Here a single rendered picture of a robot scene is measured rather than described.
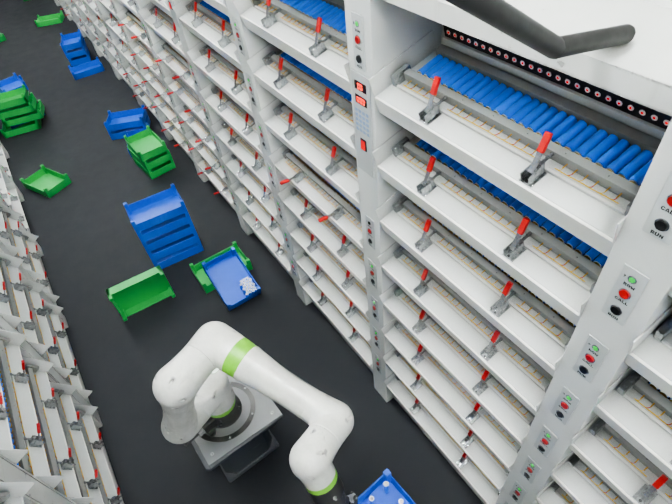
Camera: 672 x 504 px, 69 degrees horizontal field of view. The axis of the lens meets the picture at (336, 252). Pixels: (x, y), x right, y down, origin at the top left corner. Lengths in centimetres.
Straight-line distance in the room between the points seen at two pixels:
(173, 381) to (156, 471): 103
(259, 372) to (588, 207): 96
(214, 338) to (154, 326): 139
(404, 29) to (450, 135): 27
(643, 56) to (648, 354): 48
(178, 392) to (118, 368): 136
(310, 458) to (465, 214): 72
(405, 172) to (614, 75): 62
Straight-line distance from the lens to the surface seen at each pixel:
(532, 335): 118
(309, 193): 182
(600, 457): 131
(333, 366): 243
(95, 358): 288
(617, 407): 115
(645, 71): 75
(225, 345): 147
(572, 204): 90
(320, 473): 136
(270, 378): 144
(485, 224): 111
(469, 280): 125
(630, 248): 85
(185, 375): 145
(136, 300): 297
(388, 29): 114
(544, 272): 104
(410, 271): 151
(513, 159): 97
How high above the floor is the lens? 209
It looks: 46 degrees down
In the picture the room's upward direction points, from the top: 8 degrees counter-clockwise
